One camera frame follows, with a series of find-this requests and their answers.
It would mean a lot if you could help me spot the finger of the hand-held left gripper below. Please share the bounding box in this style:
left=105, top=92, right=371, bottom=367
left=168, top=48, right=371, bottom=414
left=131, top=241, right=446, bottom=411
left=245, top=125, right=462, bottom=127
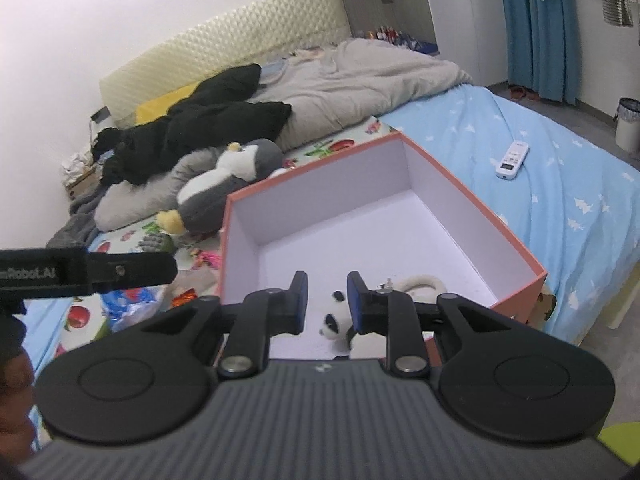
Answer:
left=85, top=251, right=179, bottom=295

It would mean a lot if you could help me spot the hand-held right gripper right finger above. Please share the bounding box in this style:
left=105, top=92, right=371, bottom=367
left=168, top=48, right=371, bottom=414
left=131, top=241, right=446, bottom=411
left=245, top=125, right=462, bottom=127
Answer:
left=346, top=271, right=521, bottom=378

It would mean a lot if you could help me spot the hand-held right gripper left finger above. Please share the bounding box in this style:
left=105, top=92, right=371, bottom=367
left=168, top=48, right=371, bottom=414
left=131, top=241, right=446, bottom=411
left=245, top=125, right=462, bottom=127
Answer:
left=141, top=271, right=309, bottom=380

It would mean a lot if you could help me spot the blue white packet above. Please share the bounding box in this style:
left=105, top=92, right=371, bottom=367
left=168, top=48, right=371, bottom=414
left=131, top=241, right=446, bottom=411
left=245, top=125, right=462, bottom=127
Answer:
left=102, top=287, right=166, bottom=333

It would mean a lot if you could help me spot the small panda plush toy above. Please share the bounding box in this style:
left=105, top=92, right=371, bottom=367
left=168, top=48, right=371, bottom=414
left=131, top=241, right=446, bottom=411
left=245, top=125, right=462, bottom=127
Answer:
left=318, top=289, right=388, bottom=360

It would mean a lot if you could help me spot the orange cardboard box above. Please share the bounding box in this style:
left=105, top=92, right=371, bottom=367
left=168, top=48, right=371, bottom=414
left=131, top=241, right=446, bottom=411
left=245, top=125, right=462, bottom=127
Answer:
left=216, top=131, right=549, bottom=361

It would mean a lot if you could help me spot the fruit-printed mat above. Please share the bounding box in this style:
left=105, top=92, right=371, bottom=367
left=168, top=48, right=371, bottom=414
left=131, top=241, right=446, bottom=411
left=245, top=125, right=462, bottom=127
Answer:
left=55, top=115, right=558, bottom=361

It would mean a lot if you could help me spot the green grey massage brush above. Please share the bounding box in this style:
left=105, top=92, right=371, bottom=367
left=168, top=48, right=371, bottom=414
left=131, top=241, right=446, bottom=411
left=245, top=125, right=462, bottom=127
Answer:
left=137, top=232, right=176, bottom=253

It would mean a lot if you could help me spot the dark grey cloth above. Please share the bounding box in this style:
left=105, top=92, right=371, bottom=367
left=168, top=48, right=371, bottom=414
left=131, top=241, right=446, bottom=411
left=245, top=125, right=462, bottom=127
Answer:
left=46, top=190, right=106, bottom=251

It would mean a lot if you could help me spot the grey pillow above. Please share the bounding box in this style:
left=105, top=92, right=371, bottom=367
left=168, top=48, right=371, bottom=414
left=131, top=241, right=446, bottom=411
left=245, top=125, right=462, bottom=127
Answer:
left=95, top=150, right=221, bottom=231

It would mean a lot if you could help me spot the brown cardboard box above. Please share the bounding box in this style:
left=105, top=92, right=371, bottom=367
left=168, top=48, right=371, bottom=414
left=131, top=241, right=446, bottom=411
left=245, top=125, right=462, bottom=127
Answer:
left=65, top=167, right=101, bottom=201

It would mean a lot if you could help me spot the crumpled white paper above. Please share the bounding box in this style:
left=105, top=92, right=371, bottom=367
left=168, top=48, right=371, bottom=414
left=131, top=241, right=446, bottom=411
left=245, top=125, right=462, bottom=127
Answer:
left=61, top=152, right=97, bottom=177

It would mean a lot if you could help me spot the grey white penguin plush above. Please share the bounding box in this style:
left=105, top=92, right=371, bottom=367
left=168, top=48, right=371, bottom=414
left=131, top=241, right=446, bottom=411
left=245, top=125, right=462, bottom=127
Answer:
left=155, top=139, right=286, bottom=235

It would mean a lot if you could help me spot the black fleece garment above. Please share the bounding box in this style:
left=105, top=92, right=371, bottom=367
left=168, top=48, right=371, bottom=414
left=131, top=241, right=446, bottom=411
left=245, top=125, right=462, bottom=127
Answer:
left=92, top=64, right=292, bottom=186

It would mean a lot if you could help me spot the yellow pillow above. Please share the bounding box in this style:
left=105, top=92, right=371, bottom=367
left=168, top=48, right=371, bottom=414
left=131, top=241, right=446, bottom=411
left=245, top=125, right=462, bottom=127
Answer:
left=135, top=84, right=198, bottom=126

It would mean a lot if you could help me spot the white remote control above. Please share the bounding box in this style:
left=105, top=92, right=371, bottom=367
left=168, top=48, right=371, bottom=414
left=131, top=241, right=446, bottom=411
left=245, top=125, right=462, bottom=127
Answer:
left=496, top=141, right=531, bottom=180

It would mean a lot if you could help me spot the grey duvet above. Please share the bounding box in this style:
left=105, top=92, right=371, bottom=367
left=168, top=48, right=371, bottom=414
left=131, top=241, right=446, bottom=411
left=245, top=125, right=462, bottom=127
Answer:
left=252, top=37, right=473, bottom=153

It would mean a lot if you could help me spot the blue tree-print bed sheet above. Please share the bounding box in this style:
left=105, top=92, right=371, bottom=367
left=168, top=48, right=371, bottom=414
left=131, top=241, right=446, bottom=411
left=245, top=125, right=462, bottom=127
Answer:
left=20, top=84, right=640, bottom=426

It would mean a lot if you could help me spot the cream quilted headboard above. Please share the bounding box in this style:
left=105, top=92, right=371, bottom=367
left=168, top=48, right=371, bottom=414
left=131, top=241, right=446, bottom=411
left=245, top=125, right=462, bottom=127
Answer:
left=98, top=0, right=351, bottom=128

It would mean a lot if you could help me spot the row of colourful packets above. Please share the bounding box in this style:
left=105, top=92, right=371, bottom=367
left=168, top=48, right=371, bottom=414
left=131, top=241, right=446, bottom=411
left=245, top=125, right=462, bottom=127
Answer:
left=365, top=25, right=441, bottom=56

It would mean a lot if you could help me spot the lime green object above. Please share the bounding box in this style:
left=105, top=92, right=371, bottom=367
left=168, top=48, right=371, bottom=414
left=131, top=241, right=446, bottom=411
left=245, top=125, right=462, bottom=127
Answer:
left=597, top=422, right=640, bottom=466

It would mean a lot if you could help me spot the white trash bin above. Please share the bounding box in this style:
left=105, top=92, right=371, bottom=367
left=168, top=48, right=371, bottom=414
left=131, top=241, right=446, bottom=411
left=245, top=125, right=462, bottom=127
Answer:
left=614, top=98, right=640, bottom=153

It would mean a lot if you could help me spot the blue curtain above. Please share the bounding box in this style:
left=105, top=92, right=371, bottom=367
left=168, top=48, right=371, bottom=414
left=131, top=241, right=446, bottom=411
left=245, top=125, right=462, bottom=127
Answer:
left=495, top=0, right=583, bottom=106

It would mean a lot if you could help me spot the striped hanging garment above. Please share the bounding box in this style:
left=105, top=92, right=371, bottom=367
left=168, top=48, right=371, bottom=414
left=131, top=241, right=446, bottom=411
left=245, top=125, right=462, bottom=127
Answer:
left=598, top=0, right=636, bottom=28

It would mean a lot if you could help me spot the white ring toy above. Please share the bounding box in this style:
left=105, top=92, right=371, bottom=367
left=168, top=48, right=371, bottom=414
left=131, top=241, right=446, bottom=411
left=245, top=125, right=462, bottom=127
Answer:
left=387, top=275, right=448, bottom=306

